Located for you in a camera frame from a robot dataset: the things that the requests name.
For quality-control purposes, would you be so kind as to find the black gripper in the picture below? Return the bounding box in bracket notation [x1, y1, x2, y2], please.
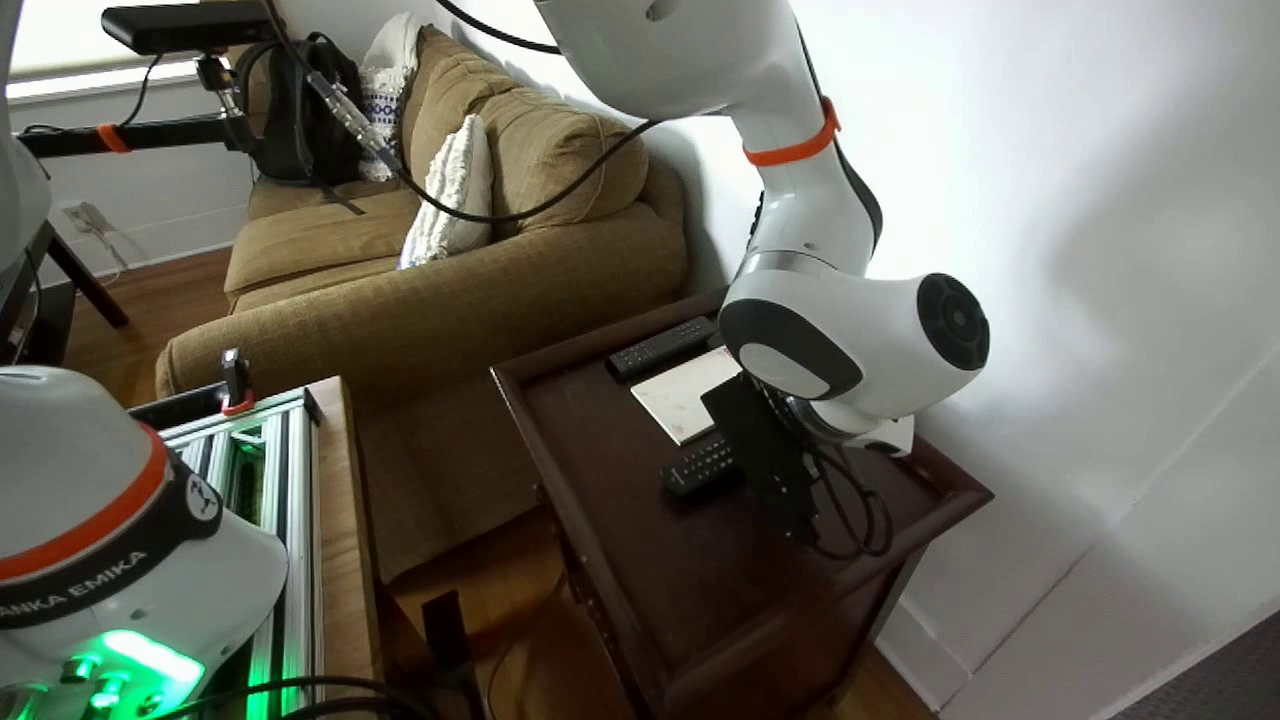
[700, 374, 823, 548]

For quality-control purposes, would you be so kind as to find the black remote with buttons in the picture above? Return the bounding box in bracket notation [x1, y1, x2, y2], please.
[660, 427, 745, 507]

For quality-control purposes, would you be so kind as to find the slim plain black remote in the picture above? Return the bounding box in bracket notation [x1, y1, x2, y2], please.
[605, 315, 723, 386]

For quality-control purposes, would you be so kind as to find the dark wooden side table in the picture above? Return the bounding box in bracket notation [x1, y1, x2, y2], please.
[483, 285, 1001, 720]

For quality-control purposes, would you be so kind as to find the beige paper booklet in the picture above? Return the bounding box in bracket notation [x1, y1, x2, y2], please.
[629, 343, 751, 447]

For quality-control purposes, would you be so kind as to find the olive fabric sofa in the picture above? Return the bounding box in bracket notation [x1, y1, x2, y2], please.
[151, 22, 730, 584]

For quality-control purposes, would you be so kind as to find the white knitted pillow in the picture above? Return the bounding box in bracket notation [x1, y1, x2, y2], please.
[396, 112, 494, 271]

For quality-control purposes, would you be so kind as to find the black knob with red base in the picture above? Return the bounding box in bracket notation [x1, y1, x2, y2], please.
[217, 343, 260, 420]

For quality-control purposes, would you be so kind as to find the white patterned blanket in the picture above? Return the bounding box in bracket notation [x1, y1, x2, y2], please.
[350, 7, 428, 184]

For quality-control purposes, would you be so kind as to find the black backpack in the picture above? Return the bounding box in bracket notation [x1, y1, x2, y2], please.
[236, 34, 369, 194]

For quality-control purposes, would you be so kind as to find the black stand with orange tape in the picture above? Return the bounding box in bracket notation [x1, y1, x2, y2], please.
[12, 54, 260, 189]

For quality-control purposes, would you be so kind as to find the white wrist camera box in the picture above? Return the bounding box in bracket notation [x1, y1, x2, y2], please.
[848, 410, 925, 465]

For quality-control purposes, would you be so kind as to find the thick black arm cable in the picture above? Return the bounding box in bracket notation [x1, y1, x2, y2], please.
[433, 0, 564, 61]

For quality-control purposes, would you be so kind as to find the black cable with grey connector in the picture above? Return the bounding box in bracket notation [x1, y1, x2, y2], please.
[257, 0, 672, 228]

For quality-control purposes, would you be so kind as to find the white wall outlet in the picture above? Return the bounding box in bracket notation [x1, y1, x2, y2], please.
[59, 197, 133, 271]

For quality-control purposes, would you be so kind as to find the black stereo camera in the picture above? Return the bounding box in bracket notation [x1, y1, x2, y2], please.
[96, 0, 287, 61]

